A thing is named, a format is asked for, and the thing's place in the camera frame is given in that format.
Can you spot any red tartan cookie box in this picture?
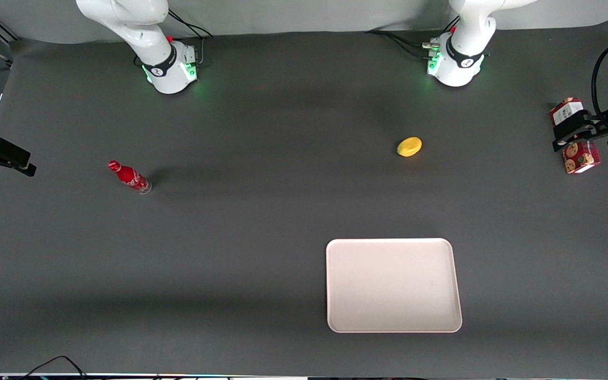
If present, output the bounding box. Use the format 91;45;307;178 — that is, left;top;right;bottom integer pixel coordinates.
549;97;601;175

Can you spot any white rectangular tray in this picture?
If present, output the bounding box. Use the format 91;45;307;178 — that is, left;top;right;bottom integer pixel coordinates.
326;238;463;334

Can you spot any red cola bottle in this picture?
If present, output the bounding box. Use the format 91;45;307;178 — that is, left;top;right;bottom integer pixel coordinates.
107;160;153;195

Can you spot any yellow lemon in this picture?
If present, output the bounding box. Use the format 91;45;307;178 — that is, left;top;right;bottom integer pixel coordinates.
396;137;423;158

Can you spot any black left arm base cable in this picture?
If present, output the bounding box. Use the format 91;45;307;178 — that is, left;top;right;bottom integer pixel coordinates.
364;16;460;61

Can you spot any black arm base cable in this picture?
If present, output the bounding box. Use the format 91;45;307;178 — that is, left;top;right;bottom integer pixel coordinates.
364;16;460;61
134;9;214;68

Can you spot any black cable at table edge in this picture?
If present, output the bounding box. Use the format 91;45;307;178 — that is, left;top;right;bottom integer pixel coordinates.
16;355;89;380

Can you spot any black right arm base cable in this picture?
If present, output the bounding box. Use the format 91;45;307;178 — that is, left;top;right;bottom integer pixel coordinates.
134;9;214;68

